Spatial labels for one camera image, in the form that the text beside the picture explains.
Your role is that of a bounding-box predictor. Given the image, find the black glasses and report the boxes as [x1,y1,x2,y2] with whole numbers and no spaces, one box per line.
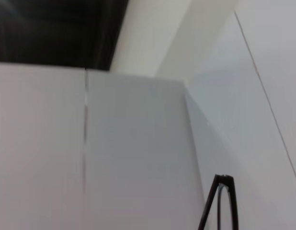
[197,174,240,230]

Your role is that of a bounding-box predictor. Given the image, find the black wall panel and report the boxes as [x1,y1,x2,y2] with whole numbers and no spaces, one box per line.
[0,0,130,72]

